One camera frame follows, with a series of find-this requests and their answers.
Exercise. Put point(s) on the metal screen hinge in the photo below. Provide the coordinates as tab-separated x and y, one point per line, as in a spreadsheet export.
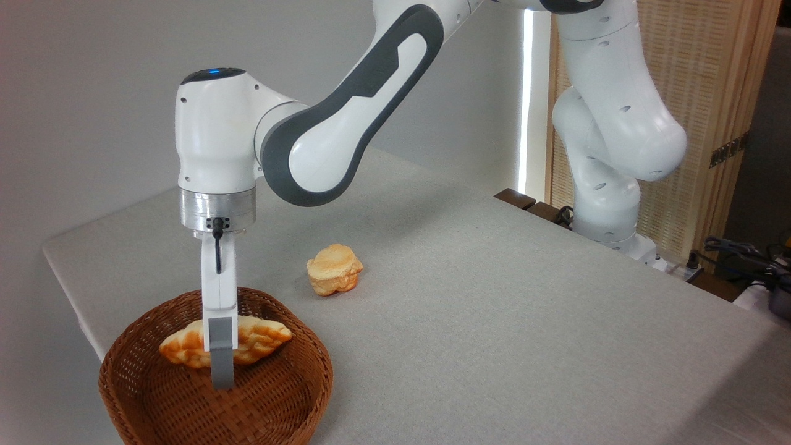
729	150

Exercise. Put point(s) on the wooden slatted screen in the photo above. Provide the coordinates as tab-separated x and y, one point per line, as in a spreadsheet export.
710	74

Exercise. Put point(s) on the long leaf-shaped bread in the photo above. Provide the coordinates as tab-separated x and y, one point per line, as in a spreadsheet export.
262	337

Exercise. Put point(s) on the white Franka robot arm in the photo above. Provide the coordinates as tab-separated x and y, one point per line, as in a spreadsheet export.
216	136

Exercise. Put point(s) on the dark wooden block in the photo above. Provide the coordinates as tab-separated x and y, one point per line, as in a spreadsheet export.
514	198
545	213

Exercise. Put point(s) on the grey tablecloth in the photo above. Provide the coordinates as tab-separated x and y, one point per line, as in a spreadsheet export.
494	309

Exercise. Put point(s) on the brown wicker basket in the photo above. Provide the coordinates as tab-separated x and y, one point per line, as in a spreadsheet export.
247	408

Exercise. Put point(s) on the small round bread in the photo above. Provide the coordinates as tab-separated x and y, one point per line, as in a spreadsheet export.
334	269

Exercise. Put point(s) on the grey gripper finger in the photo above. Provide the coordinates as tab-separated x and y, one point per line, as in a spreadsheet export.
222	358

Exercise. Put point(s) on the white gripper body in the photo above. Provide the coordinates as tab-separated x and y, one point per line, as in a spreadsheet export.
227	284

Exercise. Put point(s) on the white power strip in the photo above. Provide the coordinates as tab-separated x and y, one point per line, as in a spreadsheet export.
676	269

